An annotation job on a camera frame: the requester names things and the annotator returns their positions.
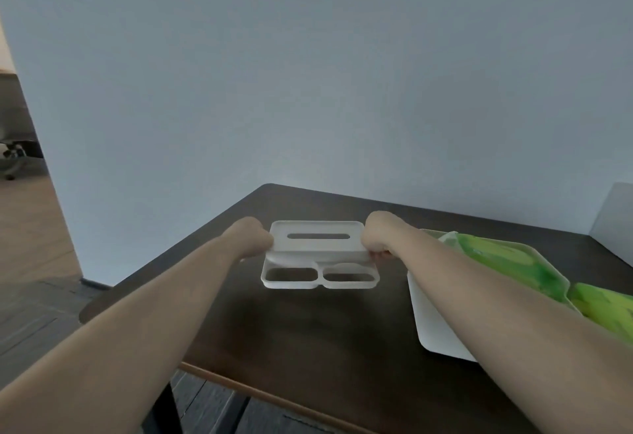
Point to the white partition panel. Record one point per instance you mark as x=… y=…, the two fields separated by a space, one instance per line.
x=613 y=218

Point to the white rectangular tray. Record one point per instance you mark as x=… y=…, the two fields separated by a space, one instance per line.
x=440 y=320

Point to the person's left forearm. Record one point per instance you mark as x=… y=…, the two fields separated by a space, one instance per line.
x=116 y=330

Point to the white plastic tissue box lid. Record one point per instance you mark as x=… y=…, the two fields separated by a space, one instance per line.
x=319 y=255

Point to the person's right forearm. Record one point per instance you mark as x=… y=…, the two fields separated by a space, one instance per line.
x=514 y=330

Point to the person's right fingers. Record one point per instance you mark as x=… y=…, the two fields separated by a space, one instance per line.
x=380 y=252

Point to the green wet wipes pack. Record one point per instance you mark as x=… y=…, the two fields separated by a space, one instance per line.
x=514 y=260
x=606 y=307

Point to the black office chair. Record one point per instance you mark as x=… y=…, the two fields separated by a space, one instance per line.
x=15 y=127

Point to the person's right hand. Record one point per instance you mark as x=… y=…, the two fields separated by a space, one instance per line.
x=382 y=233

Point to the person's left hand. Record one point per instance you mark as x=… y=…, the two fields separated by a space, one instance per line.
x=250 y=238

